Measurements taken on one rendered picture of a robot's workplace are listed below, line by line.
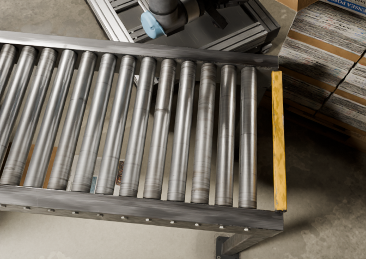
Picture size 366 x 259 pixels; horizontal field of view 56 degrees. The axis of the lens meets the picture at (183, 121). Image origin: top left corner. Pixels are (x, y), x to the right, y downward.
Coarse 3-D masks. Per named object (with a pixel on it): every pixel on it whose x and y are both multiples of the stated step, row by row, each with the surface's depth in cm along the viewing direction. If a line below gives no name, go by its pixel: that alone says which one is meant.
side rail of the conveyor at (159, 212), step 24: (0, 192) 91; (24, 192) 91; (48, 192) 91; (72, 192) 92; (72, 216) 99; (96, 216) 95; (120, 216) 91; (144, 216) 89; (168, 216) 90; (192, 216) 90; (216, 216) 90; (240, 216) 90; (264, 216) 90
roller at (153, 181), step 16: (176, 64) 113; (160, 80) 108; (160, 96) 105; (160, 112) 102; (160, 128) 100; (160, 144) 98; (160, 160) 96; (160, 176) 95; (144, 192) 93; (160, 192) 94
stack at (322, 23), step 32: (320, 0) 120; (352, 0) 120; (288, 32) 146; (320, 32) 132; (352, 32) 124; (288, 64) 154; (320, 64) 145; (352, 64) 137; (288, 96) 174; (320, 96) 163; (320, 128) 188
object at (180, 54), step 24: (0, 48) 114; (72, 48) 111; (96, 48) 112; (120, 48) 112; (144, 48) 112; (168, 48) 112; (192, 48) 113; (216, 72) 115; (240, 72) 114; (264, 72) 113
